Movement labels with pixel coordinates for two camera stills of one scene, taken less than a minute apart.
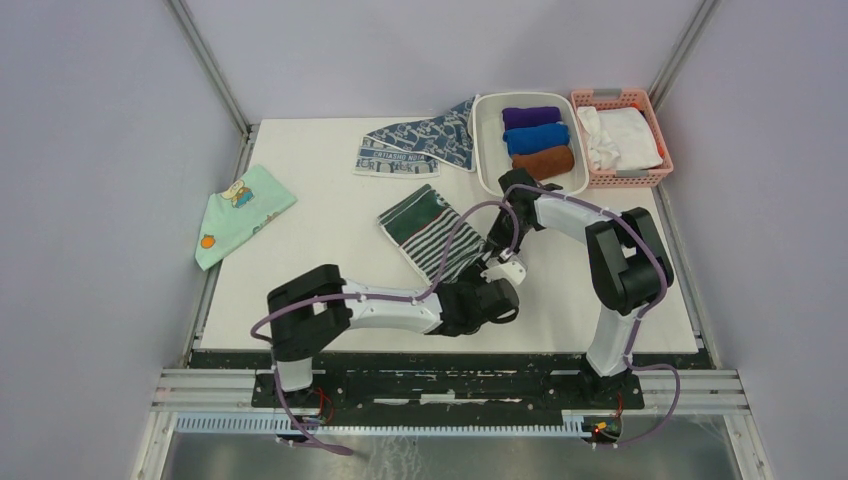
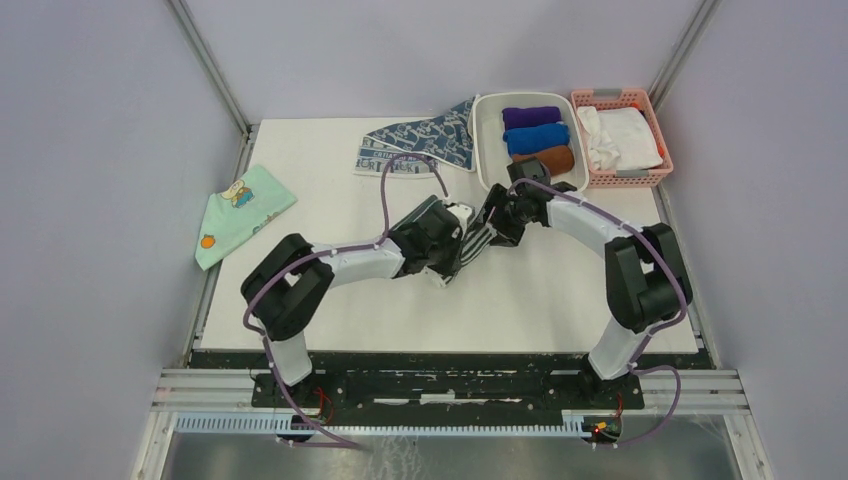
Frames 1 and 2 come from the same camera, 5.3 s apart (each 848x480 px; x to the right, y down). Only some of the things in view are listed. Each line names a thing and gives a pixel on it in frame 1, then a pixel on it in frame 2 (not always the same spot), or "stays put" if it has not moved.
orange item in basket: (659, 146) stays put
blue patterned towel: (415, 150) stays put
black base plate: (455, 383) stays put
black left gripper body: (472, 281) -> (445, 259)
